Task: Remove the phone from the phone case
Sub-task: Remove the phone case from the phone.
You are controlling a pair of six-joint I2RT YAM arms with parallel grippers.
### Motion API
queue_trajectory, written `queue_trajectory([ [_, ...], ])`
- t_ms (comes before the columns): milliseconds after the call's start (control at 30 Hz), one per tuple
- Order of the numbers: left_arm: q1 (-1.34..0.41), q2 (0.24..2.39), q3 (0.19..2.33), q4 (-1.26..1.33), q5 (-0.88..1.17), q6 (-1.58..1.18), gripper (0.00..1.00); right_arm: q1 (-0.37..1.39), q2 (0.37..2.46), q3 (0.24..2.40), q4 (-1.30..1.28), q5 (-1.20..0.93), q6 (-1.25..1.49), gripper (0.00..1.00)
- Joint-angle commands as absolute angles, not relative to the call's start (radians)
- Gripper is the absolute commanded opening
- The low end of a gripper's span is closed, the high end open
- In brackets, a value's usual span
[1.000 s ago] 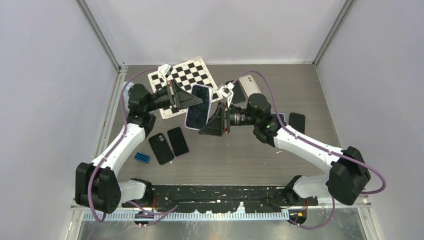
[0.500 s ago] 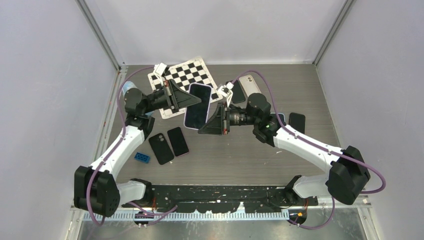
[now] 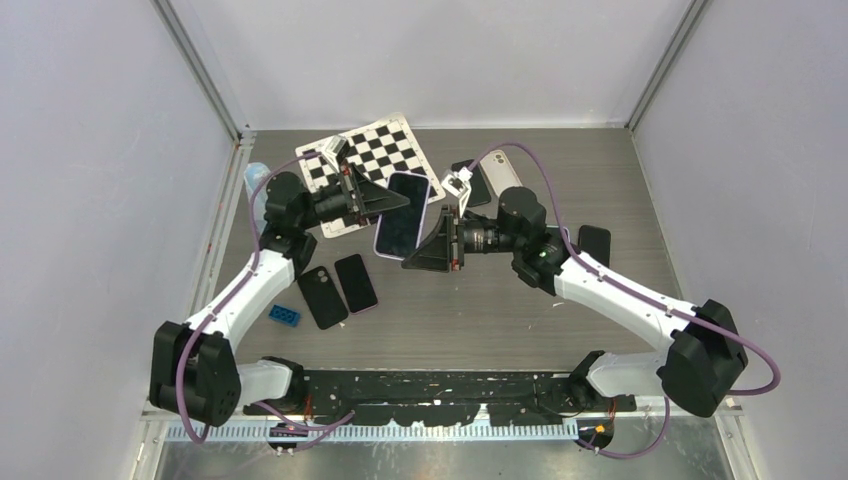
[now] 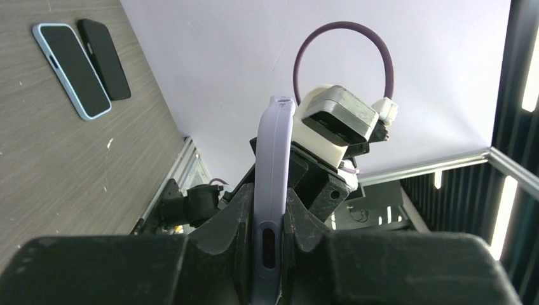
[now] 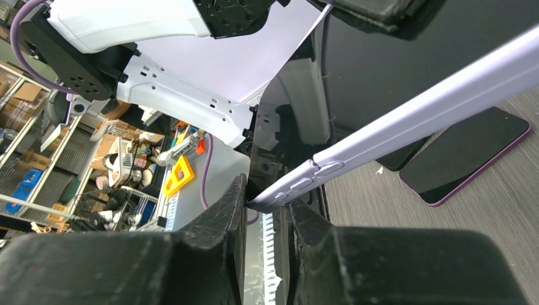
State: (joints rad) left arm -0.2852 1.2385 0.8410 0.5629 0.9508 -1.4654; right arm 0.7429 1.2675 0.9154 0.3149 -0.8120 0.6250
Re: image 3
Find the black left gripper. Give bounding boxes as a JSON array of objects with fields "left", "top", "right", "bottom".
[{"left": 299, "top": 164, "right": 410, "bottom": 232}]

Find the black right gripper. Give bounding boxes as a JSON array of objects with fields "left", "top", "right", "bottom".
[{"left": 404, "top": 206, "right": 522, "bottom": 275}]

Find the lilac cased phone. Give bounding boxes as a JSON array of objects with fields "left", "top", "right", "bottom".
[{"left": 373, "top": 172, "right": 430, "bottom": 261}]

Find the black phone from case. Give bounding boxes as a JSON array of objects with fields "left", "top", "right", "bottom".
[{"left": 467, "top": 165, "right": 492, "bottom": 208}]

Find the purple edged phone from case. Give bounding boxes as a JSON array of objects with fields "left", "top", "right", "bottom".
[{"left": 334, "top": 254, "right": 378, "bottom": 314}]

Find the beige phone case with ring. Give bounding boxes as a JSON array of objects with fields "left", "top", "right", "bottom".
[{"left": 478, "top": 150, "right": 523, "bottom": 197}]

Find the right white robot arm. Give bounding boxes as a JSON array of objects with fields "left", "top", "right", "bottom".
[{"left": 402, "top": 187, "right": 748, "bottom": 418}]

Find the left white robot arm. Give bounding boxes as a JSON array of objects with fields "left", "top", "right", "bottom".
[{"left": 148, "top": 166, "right": 410, "bottom": 427}]

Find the light blue cased phone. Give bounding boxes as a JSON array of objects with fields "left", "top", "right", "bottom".
[{"left": 546, "top": 225, "right": 571, "bottom": 251}]

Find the black white chessboard mat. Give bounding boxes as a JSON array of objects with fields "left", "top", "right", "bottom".
[{"left": 294, "top": 112, "right": 446, "bottom": 239}]

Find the blue toy brick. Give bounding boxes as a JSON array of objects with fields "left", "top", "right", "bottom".
[{"left": 268, "top": 305, "right": 301, "bottom": 327}]

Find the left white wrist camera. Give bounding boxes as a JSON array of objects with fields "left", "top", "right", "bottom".
[{"left": 317, "top": 135, "right": 350, "bottom": 173}]

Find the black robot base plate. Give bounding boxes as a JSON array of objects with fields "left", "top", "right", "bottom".
[{"left": 269, "top": 370, "right": 636, "bottom": 427}]

